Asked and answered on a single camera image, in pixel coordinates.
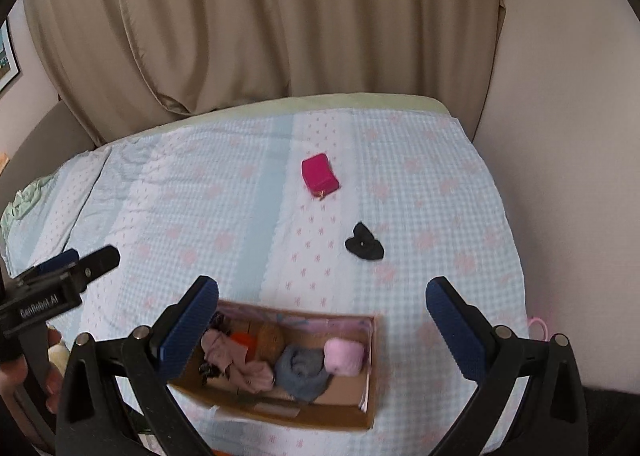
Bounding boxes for person's left hand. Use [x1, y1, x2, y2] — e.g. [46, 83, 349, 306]
[0, 330, 65, 414]

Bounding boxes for grey-brown headboard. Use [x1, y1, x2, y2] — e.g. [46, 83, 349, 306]
[0, 98, 97, 193]

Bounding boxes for blue-grey sock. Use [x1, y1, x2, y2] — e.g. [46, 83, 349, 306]
[273, 344, 334, 402]

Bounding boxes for beige curtain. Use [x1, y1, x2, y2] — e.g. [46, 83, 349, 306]
[115, 0, 507, 115]
[22, 0, 168, 147]

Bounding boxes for black scrunchie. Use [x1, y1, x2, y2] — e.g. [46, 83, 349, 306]
[344, 222, 386, 263]

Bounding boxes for brown soft item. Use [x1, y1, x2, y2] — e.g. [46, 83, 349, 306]
[257, 323, 286, 360]

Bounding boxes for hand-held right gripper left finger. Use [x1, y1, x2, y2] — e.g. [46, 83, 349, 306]
[58, 275, 221, 456]

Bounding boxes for patterned dark scrunchie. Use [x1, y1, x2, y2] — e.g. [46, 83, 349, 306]
[198, 311, 232, 380]

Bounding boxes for light blue checkered blanket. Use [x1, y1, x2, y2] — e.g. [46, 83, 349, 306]
[0, 107, 527, 456]

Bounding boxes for cardboard box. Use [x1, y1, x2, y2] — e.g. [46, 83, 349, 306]
[167, 299, 377, 433]

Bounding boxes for pink cord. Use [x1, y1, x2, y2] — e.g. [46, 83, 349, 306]
[527, 316, 551, 342]

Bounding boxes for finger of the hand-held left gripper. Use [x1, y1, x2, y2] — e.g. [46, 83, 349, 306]
[64, 244, 121, 287]
[37, 248, 81, 275]

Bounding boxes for green bed sheet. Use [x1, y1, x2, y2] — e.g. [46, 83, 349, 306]
[0, 92, 452, 233]

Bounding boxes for pink cloth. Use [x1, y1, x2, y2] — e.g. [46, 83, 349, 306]
[323, 338, 365, 377]
[199, 329, 275, 395]

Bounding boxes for framed wall picture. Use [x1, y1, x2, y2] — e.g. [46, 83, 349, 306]
[0, 18, 22, 94]

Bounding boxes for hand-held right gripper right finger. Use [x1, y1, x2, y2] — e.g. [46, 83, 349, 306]
[425, 276, 587, 456]

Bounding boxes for magenta pouch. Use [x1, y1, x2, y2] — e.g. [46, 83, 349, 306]
[300, 153, 341, 199]

